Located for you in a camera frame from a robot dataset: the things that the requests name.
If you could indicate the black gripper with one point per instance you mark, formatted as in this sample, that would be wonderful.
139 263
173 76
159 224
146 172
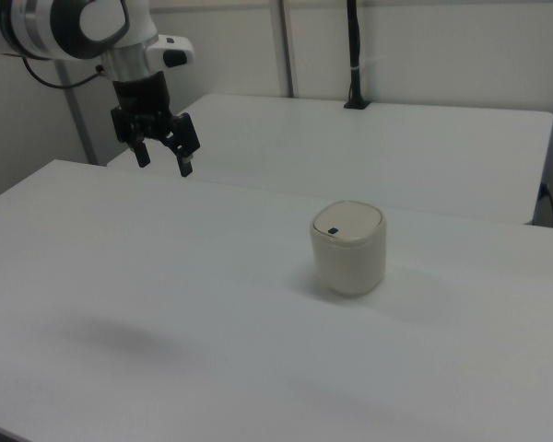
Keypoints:
143 103

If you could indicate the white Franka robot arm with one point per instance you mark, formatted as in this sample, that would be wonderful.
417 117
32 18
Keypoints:
50 27

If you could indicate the white round trash bin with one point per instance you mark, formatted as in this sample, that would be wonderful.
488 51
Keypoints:
349 248

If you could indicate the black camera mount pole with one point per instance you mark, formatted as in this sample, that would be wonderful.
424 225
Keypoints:
356 55

